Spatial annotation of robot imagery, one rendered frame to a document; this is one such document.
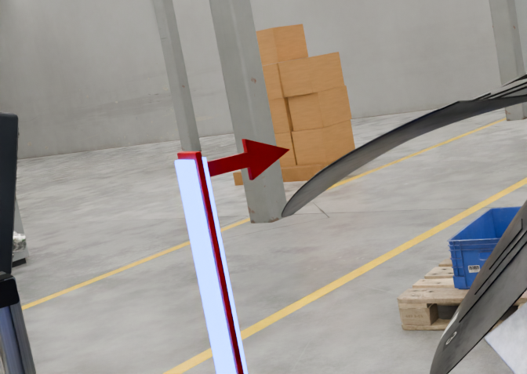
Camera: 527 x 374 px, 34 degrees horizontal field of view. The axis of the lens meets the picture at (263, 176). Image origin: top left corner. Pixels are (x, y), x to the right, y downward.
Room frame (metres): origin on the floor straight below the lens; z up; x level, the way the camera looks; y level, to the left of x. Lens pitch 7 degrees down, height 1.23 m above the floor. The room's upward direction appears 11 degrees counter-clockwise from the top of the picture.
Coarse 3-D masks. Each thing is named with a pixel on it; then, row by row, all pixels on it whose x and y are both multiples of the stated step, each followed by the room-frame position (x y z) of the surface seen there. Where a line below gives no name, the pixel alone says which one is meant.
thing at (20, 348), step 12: (0, 276) 0.93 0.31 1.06; (12, 276) 0.92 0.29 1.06; (0, 312) 0.91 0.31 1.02; (12, 312) 0.91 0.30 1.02; (0, 324) 0.91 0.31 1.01; (12, 324) 0.92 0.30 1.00; (24, 324) 0.92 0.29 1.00; (0, 336) 0.91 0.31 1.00; (12, 336) 0.92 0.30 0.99; (24, 336) 0.92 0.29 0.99; (0, 348) 0.92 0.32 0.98; (12, 348) 0.91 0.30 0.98; (24, 348) 0.92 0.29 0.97; (0, 360) 0.93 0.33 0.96; (12, 360) 0.91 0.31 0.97; (24, 360) 0.92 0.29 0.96; (12, 372) 0.91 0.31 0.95; (24, 372) 0.92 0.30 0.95; (36, 372) 0.92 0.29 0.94
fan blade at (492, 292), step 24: (504, 240) 0.80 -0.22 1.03; (504, 264) 0.77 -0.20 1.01; (480, 288) 0.79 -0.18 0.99; (504, 288) 0.73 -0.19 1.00; (456, 312) 0.84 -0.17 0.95; (480, 312) 0.75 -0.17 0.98; (504, 312) 0.71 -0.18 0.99; (456, 336) 0.76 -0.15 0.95; (480, 336) 0.71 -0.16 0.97; (456, 360) 0.72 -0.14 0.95
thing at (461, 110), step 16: (512, 80) 0.64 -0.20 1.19; (480, 96) 0.59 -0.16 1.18; (496, 96) 0.56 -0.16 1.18; (512, 96) 0.47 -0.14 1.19; (432, 112) 0.45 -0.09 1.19; (448, 112) 0.45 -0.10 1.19; (464, 112) 0.46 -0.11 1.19; (480, 112) 0.48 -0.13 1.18; (400, 128) 0.46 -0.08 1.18; (416, 128) 0.46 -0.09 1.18; (432, 128) 0.49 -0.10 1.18; (368, 144) 0.48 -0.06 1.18; (384, 144) 0.49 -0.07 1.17; (400, 144) 0.59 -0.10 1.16; (336, 160) 0.50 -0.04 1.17; (352, 160) 0.51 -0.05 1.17; (368, 160) 0.58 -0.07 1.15; (320, 176) 0.53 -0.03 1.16; (336, 176) 0.58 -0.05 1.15; (304, 192) 0.57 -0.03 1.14; (320, 192) 0.63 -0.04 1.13; (288, 208) 0.60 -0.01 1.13
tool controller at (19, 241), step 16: (0, 112) 0.99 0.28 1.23; (0, 128) 0.98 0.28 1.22; (16, 128) 0.99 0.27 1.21; (0, 144) 0.98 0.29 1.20; (16, 144) 0.99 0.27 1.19; (0, 160) 0.98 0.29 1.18; (16, 160) 1.00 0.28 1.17; (0, 176) 0.98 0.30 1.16; (0, 192) 0.98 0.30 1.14; (0, 208) 0.97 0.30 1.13; (0, 224) 0.97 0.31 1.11; (0, 240) 0.97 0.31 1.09; (16, 240) 1.01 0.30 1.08; (0, 256) 0.97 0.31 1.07
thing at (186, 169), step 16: (176, 160) 0.47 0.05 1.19; (192, 160) 0.46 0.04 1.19; (192, 176) 0.46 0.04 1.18; (192, 192) 0.46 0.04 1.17; (192, 208) 0.46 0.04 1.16; (192, 224) 0.47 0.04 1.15; (192, 240) 0.47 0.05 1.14; (208, 240) 0.46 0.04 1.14; (208, 256) 0.46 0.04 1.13; (208, 272) 0.46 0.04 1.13; (208, 288) 0.46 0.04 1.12; (208, 304) 0.47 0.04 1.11; (208, 320) 0.47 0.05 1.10; (224, 320) 0.46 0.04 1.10; (224, 336) 0.46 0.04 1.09; (224, 352) 0.46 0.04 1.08; (224, 368) 0.46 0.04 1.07
